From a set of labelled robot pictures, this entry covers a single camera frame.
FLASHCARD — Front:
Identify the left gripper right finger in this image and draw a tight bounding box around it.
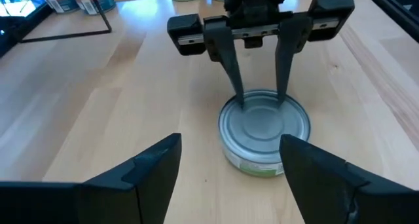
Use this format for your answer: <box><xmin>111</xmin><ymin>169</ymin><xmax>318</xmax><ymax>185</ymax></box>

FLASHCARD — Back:
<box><xmin>280</xmin><ymin>134</ymin><xmax>419</xmax><ymax>224</ymax></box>

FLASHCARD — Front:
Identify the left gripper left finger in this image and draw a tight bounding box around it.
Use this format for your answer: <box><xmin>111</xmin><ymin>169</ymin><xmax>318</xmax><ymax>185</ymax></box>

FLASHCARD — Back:
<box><xmin>0</xmin><ymin>133</ymin><xmax>183</xmax><ymax>224</ymax></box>

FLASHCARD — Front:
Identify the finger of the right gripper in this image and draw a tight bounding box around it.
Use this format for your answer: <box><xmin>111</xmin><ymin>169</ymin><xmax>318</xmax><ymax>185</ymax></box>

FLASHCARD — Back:
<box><xmin>203</xmin><ymin>16</ymin><xmax>246</xmax><ymax>109</ymax></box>
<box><xmin>274</xmin><ymin>12</ymin><xmax>314</xmax><ymax>107</ymax></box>

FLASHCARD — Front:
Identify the wooden shelf black metal frame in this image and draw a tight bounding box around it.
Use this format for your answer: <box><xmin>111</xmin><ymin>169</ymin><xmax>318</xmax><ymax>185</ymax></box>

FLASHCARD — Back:
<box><xmin>19</xmin><ymin>0</ymin><xmax>113</xmax><ymax>44</ymax></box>

